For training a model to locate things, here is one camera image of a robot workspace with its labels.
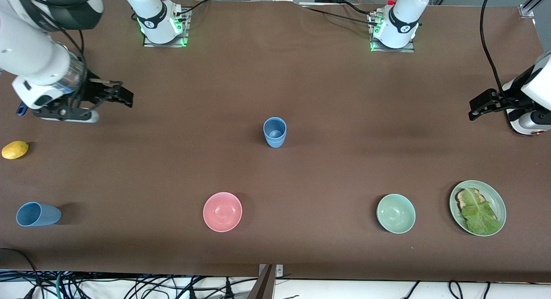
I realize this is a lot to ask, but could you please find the yellow lemon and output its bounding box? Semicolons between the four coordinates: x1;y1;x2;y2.
1;140;30;160

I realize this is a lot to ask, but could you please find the black base cable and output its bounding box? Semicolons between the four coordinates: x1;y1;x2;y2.
300;1;380;26
171;0;217;17

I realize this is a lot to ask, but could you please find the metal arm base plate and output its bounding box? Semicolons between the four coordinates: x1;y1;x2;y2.
369;11;415;53
142;8;190;48

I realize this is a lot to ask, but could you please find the pink bowl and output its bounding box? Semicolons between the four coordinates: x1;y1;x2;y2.
203;192;243;233

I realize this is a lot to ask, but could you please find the toasted bread slice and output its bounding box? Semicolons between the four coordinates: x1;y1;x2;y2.
455;188;499;224

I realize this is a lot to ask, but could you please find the silver table bracket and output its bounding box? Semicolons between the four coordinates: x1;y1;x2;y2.
258;264;284;278

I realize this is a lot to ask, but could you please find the green lettuce leaf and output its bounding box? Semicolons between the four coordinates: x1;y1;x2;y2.
461;188;502;235

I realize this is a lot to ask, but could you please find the light green plate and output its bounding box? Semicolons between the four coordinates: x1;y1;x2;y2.
449;180;507;237

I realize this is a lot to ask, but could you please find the black camera cable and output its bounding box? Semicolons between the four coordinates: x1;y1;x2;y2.
480;0;513;99
52;28;89;110

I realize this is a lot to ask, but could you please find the light green bowl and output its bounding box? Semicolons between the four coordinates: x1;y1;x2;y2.
376;193;416;234

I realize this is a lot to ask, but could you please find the dark metal post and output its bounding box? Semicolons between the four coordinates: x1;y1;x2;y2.
247;265;276;299

